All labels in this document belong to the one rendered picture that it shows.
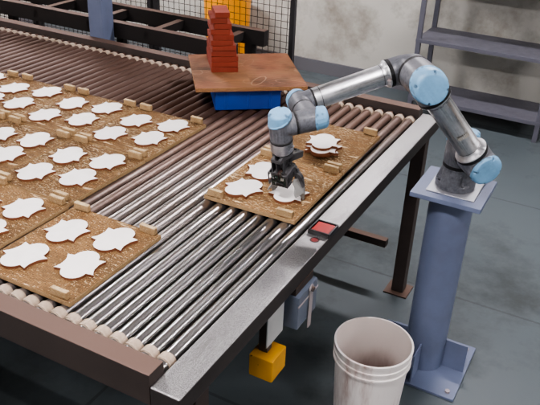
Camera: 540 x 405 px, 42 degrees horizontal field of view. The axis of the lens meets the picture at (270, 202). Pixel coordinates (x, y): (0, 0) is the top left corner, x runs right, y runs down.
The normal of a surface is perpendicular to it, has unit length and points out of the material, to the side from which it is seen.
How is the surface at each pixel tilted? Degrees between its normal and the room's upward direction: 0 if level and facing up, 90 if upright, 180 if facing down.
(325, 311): 0
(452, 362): 90
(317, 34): 90
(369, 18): 90
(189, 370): 0
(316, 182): 0
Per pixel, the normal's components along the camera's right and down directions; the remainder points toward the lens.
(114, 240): 0.04, -0.88
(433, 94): 0.16, 0.43
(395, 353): -0.84, 0.18
